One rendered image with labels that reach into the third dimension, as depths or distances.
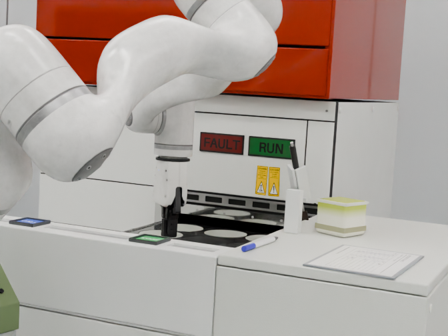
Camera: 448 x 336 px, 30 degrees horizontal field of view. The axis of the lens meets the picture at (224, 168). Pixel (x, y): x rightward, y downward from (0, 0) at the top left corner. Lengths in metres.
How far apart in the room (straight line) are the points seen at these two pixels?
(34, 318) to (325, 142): 0.79
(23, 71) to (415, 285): 0.65
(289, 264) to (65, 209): 1.05
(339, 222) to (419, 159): 1.82
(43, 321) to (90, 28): 0.86
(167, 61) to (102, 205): 1.03
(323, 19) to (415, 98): 1.55
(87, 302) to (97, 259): 0.08
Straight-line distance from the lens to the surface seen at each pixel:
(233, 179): 2.04
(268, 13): 1.50
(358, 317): 1.33
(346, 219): 1.62
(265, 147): 2.00
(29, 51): 1.14
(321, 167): 1.96
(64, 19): 2.22
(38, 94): 1.11
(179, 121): 1.78
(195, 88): 1.67
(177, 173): 1.78
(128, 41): 1.23
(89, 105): 1.12
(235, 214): 2.04
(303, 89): 1.92
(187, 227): 2.00
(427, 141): 3.41
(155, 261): 1.44
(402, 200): 3.45
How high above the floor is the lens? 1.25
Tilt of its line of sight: 6 degrees down
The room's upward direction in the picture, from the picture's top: 3 degrees clockwise
